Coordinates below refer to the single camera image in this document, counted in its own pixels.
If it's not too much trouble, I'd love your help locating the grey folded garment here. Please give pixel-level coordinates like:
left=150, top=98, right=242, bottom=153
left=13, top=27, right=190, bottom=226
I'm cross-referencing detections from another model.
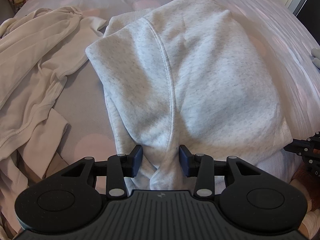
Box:
left=311, top=48, right=320, bottom=69

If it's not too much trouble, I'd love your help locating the pink dotted bed sheet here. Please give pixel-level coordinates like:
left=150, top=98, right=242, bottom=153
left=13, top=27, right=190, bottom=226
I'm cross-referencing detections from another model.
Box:
left=0, top=0, right=320, bottom=240

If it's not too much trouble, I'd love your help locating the orange brown cloth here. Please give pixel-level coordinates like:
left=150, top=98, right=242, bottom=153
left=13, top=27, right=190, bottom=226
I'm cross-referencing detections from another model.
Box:
left=290, top=163, right=319, bottom=239

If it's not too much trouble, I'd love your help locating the light grey printed sweatshirt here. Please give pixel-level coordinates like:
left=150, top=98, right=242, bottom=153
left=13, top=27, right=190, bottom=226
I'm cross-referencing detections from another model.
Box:
left=86, top=0, right=292, bottom=190

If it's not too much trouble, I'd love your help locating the cream white garment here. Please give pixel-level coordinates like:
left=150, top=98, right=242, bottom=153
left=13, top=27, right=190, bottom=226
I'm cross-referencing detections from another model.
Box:
left=0, top=6, right=108, bottom=185

